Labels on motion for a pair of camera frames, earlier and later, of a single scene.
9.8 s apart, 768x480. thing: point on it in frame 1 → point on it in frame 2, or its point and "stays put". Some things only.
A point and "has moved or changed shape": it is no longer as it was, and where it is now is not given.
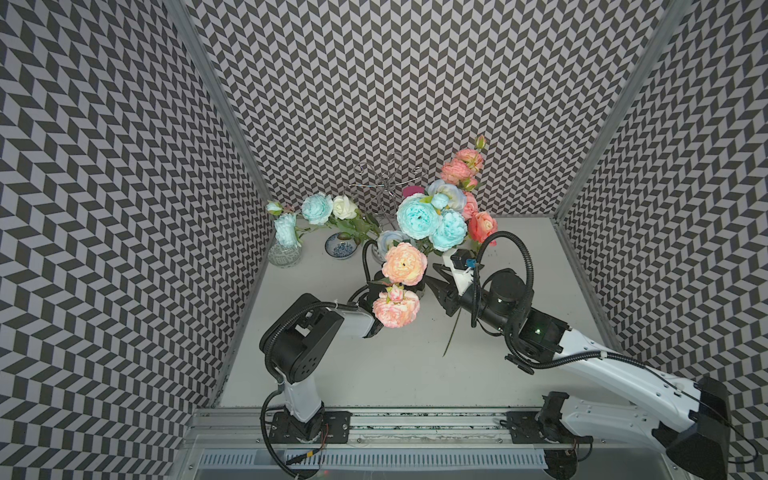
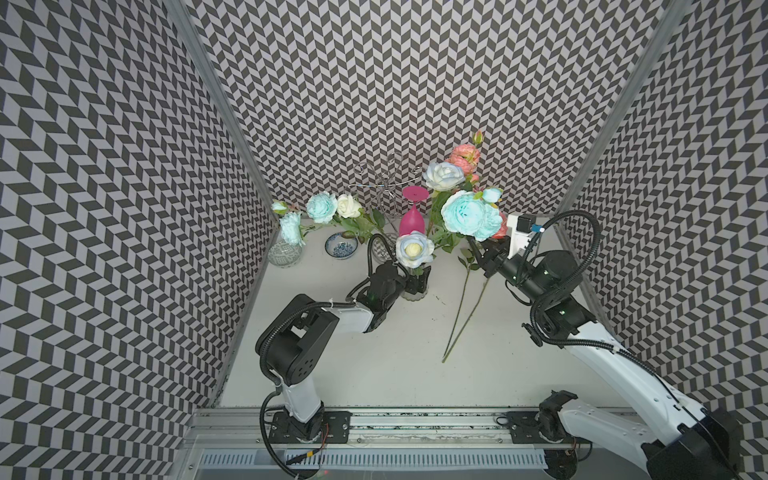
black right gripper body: x=453 y=300 → x=514 y=270
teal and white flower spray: x=320 y=209 stays put
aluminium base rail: x=227 y=443 stays put
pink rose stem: x=482 y=229 → x=467 y=322
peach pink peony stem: x=404 y=266 has moved or changed shape
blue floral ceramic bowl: x=341 y=245 stays put
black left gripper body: x=413 y=287 stays put
